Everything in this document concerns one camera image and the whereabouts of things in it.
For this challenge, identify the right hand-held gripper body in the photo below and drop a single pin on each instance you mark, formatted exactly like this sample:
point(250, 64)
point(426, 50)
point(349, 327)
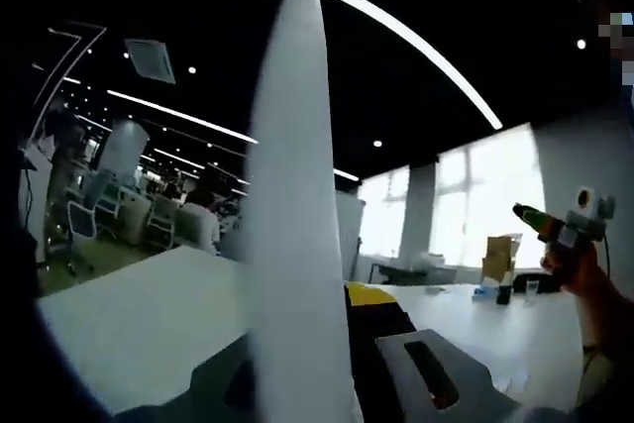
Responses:
point(589, 217)

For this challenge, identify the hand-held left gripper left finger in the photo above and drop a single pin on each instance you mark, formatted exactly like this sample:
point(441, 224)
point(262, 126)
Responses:
point(208, 393)

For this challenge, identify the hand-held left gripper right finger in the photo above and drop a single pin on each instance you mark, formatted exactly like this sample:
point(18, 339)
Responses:
point(386, 368)

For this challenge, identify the stack of white printing papers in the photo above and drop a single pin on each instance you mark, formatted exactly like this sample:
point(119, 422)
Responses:
point(297, 195)

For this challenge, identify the person's right hand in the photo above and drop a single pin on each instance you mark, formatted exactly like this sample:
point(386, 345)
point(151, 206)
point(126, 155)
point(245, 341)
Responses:
point(577, 269)

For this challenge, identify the cardboard box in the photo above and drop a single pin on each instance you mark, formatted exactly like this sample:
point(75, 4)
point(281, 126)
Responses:
point(501, 257)

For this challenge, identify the clear drinking glass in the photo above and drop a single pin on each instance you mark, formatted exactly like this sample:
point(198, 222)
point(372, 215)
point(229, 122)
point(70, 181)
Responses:
point(532, 287)

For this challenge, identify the black rectangular object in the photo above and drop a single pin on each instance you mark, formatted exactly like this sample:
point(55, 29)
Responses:
point(504, 294)

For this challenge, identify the blue tissue pack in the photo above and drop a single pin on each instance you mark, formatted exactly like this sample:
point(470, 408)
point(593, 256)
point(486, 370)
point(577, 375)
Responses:
point(483, 292)

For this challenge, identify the white table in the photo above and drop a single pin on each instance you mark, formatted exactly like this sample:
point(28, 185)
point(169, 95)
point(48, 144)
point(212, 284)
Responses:
point(148, 304)

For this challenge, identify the white office chair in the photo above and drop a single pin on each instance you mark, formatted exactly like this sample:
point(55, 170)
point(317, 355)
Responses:
point(81, 227)
point(163, 220)

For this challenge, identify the long curved ceiling light strip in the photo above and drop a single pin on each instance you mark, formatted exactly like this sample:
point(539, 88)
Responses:
point(421, 46)

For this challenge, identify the white square pillar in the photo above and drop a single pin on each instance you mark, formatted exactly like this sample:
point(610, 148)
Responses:
point(124, 148)

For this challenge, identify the straight ceiling light strip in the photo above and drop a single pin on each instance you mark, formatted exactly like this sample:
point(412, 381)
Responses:
point(183, 116)

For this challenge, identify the ceiling air conditioner vent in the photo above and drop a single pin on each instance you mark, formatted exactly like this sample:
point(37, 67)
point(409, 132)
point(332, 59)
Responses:
point(149, 60)

